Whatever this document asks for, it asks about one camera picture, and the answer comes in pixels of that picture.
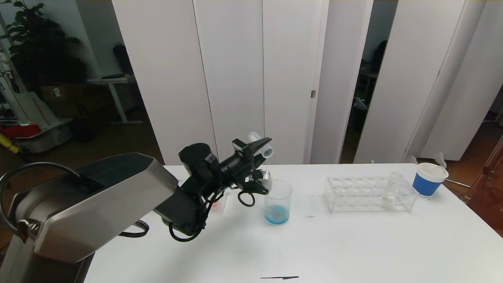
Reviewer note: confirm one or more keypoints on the white slanted board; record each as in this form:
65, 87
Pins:
35, 109

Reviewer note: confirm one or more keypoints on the red flat case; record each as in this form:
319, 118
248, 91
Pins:
19, 131

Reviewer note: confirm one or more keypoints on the white office desk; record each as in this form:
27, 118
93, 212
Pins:
113, 79

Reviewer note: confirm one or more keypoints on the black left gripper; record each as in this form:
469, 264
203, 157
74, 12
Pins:
240, 147

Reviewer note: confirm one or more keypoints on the grey wheeled base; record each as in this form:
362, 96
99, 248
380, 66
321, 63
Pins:
47, 138

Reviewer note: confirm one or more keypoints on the brown cardboard box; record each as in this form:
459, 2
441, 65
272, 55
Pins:
59, 93

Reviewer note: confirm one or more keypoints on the dark green potted plant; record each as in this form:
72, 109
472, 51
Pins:
39, 47

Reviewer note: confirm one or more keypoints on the blue white paper cup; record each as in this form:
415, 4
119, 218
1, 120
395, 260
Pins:
426, 185

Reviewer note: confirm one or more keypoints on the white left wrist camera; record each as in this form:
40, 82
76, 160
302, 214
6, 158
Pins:
266, 180

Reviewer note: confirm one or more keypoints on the chrome light stand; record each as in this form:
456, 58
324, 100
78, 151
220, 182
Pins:
458, 182

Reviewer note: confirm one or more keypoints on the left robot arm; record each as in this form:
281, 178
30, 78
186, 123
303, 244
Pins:
98, 208

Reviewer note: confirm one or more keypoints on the yellow pigment test tube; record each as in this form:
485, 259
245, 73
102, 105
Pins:
388, 201

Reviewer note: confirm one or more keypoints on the black bag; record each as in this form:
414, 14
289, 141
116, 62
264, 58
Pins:
122, 58

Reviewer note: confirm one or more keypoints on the clear plastic beaker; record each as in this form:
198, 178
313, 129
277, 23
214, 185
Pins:
277, 215

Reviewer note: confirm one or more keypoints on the clear acrylic test tube rack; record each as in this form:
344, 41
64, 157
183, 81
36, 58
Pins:
365, 198
222, 208

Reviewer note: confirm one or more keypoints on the blue pigment test tube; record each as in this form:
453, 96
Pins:
268, 151

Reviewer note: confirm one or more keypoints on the white folding partition screen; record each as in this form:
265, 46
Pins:
408, 78
235, 78
471, 98

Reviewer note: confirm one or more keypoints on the yellow black tool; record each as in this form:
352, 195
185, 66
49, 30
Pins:
8, 144

